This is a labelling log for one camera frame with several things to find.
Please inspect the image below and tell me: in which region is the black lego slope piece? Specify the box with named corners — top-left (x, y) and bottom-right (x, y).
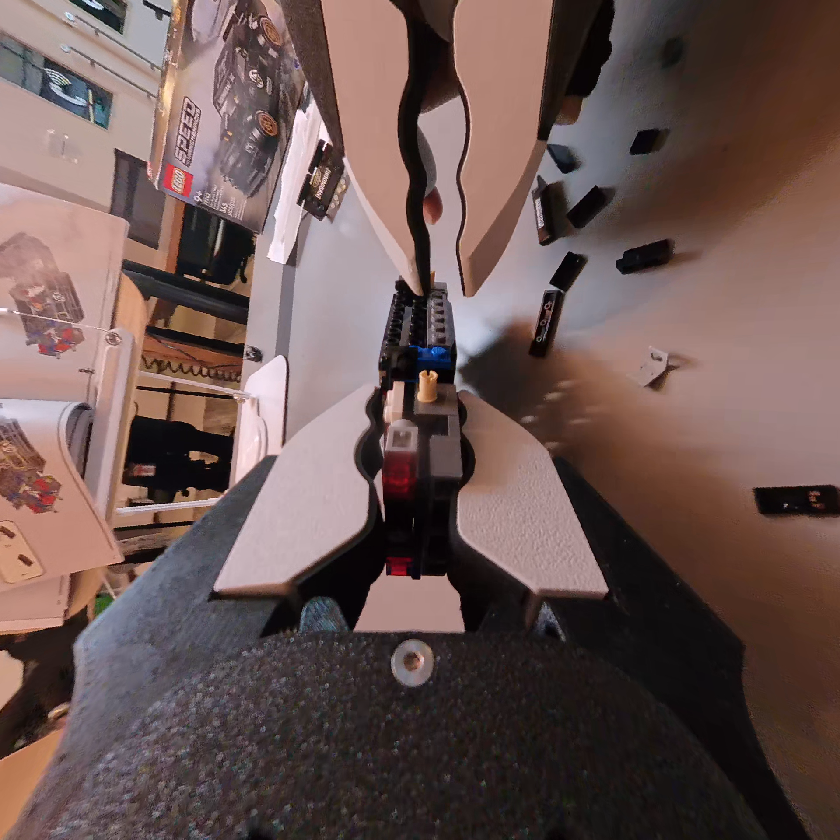
top-left (616, 239), bottom-right (676, 274)
top-left (550, 251), bottom-right (588, 291)
top-left (567, 185), bottom-right (611, 229)

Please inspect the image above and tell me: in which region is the white numbered paper bag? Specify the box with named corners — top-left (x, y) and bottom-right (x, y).
top-left (268, 108), bottom-right (326, 263)

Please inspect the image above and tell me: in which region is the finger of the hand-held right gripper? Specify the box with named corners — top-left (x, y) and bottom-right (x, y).
top-left (451, 0), bottom-right (556, 298)
top-left (319, 0), bottom-right (437, 298)

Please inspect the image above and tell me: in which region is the person's right hand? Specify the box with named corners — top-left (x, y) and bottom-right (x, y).
top-left (408, 29), bottom-right (586, 225)

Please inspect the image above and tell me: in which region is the black stickered lego panel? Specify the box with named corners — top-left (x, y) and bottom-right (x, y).
top-left (297, 139), bottom-right (347, 221)

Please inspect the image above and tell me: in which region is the lego set box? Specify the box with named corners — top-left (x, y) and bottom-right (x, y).
top-left (147, 0), bottom-right (308, 234)

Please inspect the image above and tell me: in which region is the long black lego plate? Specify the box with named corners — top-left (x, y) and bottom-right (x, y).
top-left (528, 289), bottom-right (565, 358)

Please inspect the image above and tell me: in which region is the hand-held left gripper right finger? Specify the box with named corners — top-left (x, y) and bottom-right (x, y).
top-left (449, 389), bottom-right (610, 632)

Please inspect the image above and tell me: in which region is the flat black lego plate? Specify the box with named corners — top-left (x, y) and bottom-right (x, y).
top-left (753, 484), bottom-right (840, 516)

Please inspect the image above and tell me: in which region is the lego instruction booklet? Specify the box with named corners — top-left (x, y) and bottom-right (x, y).
top-left (0, 182), bottom-right (130, 595)

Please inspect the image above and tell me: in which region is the lego car model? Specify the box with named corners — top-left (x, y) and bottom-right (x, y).
top-left (379, 266), bottom-right (470, 581)

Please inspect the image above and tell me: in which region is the narrow black stickered tile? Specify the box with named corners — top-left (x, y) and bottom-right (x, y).
top-left (532, 176), bottom-right (568, 247)

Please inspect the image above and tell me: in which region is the small grey lego tile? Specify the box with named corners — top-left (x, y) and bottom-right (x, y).
top-left (633, 346), bottom-right (670, 388)

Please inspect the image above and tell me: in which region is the black coiled cable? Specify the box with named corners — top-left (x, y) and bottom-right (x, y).
top-left (141, 357), bottom-right (240, 382)

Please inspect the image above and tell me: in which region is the white book stand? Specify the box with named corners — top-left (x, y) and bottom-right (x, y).
top-left (84, 308), bottom-right (291, 526)

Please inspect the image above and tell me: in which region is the black metal stand pole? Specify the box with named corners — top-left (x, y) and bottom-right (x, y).
top-left (121, 259), bottom-right (252, 322)

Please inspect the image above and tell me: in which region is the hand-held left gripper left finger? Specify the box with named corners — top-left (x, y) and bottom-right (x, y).
top-left (213, 386), bottom-right (385, 629)

